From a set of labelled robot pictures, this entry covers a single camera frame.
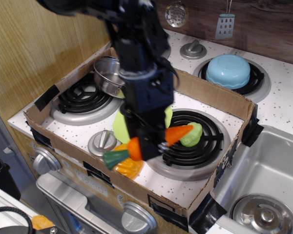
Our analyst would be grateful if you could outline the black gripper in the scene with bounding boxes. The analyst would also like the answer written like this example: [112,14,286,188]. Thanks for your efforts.
[121,66,174,161]

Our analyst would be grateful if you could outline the orange toy carrot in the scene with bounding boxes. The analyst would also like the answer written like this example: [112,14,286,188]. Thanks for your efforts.
[103,125,194,170]

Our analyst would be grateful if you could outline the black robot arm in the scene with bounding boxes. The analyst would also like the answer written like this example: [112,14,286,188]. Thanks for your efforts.
[40,0,176,161]

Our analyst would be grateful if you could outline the light green plastic plate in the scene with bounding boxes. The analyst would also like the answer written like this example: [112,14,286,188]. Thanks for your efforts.
[112,87,173,145]

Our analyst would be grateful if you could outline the orange toy pumpkin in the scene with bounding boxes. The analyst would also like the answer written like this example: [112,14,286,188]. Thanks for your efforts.
[113,143,144,179]

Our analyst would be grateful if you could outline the front right stove burner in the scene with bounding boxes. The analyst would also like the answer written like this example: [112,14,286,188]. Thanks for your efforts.
[146,109,230,181]

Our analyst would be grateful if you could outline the stove burner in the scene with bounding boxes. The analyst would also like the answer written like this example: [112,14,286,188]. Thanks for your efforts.
[146,109,230,181]
[50,72,122,126]
[107,36,171,59]
[193,59,271,103]

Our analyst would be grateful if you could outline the green toy lettuce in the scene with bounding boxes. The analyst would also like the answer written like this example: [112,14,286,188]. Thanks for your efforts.
[180,122,203,148]

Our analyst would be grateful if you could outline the silver knob on stovetop front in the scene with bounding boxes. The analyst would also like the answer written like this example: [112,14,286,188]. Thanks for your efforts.
[88,130,121,158]

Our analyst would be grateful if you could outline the silver knob on stovetop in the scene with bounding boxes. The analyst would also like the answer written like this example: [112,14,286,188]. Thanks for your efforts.
[180,39,207,60]
[88,130,121,158]

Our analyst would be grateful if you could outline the cardboard fence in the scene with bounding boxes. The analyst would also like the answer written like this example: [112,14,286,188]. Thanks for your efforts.
[24,49,257,234]

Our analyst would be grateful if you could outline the front left stove burner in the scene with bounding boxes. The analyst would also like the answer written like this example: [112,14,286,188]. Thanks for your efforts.
[50,72,122,126]

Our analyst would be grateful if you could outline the right silver oven knob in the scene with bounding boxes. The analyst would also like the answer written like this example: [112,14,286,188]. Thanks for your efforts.
[121,201,157,234]

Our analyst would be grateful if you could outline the silver oven knob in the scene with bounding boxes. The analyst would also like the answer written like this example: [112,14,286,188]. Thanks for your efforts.
[33,147,62,175]
[121,201,157,234]

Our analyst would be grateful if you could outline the small steel pot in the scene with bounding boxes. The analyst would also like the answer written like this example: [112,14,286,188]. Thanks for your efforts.
[93,56,125,99]

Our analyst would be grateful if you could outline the back left stove burner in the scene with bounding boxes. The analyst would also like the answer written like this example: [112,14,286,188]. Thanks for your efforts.
[107,36,171,59]

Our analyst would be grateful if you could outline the silver knob on stovetop back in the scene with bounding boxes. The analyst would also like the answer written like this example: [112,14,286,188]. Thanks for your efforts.
[180,39,207,60]

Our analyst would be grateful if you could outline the left silver oven knob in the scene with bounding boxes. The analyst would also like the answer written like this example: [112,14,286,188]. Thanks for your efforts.
[33,147,62,175]

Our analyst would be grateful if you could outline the light blue plastic bowl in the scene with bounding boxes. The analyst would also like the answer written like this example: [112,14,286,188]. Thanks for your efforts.
[206,54,251,90]

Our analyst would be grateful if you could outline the back right stove burner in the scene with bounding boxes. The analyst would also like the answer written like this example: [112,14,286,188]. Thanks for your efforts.
[193,59,271,103]

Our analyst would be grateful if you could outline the steel sink basin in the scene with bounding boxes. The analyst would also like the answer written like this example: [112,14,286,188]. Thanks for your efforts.
[210,126,293,234]

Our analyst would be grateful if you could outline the hanging silver strainer ladle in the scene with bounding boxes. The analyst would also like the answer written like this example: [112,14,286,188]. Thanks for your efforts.
[165,0,188,28]

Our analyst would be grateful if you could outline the hanging silver spatula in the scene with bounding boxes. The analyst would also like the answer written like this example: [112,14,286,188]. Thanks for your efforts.
[215,0,235,40]

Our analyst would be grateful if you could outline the steel pot lid in sink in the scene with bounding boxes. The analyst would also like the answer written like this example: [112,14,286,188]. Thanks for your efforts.
[230,194,293,234]

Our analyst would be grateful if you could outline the orange object bottom left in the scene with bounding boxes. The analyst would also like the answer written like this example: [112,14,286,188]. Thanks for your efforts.
[31,215,54,230]

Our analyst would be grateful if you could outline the silver oven door handle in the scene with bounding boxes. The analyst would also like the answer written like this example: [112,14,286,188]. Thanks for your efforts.
[36,173,124,234]

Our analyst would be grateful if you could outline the black cable bottom left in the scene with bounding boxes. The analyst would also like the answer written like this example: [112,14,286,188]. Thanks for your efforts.
[0,206,34,234]

